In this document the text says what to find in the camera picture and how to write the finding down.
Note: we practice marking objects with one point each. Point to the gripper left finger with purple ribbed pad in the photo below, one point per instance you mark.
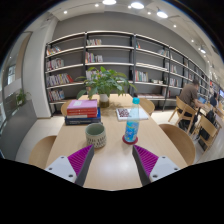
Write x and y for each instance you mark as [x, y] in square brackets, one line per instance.
[73, 168]

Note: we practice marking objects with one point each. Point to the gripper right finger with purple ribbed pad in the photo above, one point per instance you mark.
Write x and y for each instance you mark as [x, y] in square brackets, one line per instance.
[151, 167]

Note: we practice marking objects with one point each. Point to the blue plastic water bottle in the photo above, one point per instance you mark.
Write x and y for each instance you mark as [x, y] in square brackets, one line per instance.
[132, 124]

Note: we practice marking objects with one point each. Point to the red round coaster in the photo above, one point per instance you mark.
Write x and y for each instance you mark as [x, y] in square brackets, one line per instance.
[129, 143]

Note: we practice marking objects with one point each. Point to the wooden chair near left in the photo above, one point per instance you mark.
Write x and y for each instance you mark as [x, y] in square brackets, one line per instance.
[40, 153]

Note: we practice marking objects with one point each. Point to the patterned ceramic cup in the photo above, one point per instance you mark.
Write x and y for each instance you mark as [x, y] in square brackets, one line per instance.
[96, 135]

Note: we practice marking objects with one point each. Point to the wooden chair near right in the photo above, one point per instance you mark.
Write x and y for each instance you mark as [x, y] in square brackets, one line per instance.
[182, 142]

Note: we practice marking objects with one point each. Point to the dark blue bottom book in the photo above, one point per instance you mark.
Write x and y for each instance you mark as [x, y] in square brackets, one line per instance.
[82, 121]

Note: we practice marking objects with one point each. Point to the red middle book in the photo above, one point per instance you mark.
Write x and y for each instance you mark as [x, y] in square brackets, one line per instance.
[82, 113]

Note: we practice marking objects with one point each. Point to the wooden chair far left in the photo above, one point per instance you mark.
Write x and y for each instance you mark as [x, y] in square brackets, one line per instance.
[64, 108]

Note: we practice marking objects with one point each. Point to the open magazine on table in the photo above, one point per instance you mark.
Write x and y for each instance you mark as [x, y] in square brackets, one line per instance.
[123, 114]

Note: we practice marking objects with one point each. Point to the pink top book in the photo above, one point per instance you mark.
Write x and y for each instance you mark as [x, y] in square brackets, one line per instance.
[82, 104]

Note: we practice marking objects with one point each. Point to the wooden chair far right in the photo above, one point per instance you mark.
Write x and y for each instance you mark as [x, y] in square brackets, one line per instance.
[147, 105]

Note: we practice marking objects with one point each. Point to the wooden chair under man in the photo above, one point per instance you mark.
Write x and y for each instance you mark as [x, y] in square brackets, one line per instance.
[184, 112]

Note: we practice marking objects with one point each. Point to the wooden chair with bag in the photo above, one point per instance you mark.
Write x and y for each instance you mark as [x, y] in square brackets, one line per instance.
[206, 131]

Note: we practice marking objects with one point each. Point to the seated man brown shirt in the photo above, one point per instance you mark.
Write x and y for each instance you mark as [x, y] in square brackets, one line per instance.
[189, 96]

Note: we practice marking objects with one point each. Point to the small plant by window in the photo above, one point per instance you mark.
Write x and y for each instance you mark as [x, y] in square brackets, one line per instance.
[21, 97]

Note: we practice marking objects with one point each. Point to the green potted plant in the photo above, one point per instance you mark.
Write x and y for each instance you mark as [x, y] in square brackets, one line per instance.
[103, 82]

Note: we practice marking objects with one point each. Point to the seated person in background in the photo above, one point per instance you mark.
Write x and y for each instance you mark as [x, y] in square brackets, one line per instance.
[214, 100]

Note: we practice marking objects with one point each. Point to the grey wall bookshelf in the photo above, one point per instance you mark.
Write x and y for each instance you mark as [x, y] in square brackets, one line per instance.
[154, 69]

